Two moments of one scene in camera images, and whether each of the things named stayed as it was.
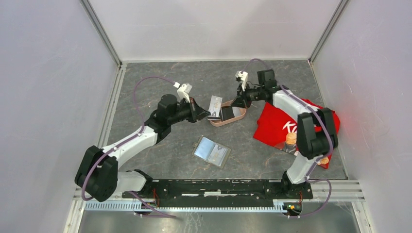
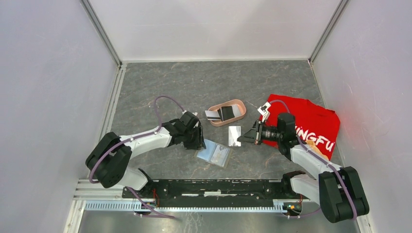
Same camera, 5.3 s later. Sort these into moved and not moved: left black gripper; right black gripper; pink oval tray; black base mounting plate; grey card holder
Moved: left black gripper; right black gripper
Not moved: pink oval tray; grey card holder; black base mounting plate
